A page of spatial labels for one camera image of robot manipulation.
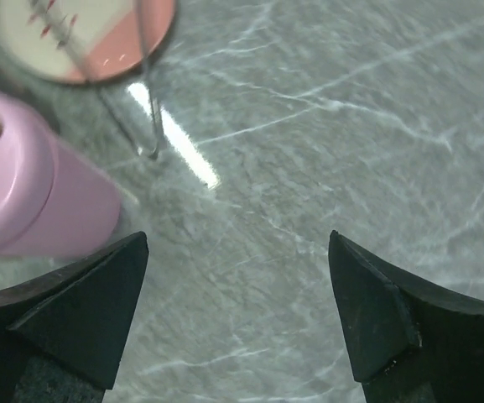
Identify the pink and cream plate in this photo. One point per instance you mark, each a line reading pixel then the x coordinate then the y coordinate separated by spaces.
pixel 110 37

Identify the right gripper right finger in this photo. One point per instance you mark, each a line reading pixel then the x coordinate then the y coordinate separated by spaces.
pixel 408 339

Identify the metal tongs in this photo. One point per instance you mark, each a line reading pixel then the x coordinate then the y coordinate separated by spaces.
pixel 142 127

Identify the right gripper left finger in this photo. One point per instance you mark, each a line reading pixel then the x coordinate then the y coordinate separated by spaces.
pixel 62 334

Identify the pink cylindrical container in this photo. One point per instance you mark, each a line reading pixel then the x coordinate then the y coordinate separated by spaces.
pixel 80 214

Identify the pink round lid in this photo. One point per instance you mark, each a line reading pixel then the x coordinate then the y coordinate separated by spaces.
pixel 27 167

